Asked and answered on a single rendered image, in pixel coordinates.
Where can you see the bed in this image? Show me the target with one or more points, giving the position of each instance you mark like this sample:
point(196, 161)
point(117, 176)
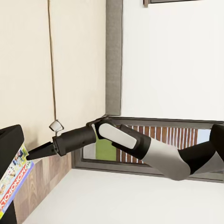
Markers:
point(59, 59)

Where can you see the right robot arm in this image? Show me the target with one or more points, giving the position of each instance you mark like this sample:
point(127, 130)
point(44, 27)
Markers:
point(174, 163)

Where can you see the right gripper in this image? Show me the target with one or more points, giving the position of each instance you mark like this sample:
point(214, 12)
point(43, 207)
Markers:
point(65, 143)

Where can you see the door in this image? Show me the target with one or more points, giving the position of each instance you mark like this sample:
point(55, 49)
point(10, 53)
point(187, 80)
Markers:
point(181, 133)

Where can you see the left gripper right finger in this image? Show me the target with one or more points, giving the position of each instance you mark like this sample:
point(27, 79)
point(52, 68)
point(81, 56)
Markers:
point(217, 139)

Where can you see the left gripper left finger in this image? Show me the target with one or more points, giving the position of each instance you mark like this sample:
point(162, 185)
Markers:
point(11, 140)

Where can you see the board game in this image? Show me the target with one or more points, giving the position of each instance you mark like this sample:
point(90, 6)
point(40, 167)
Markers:
point(14, 178)

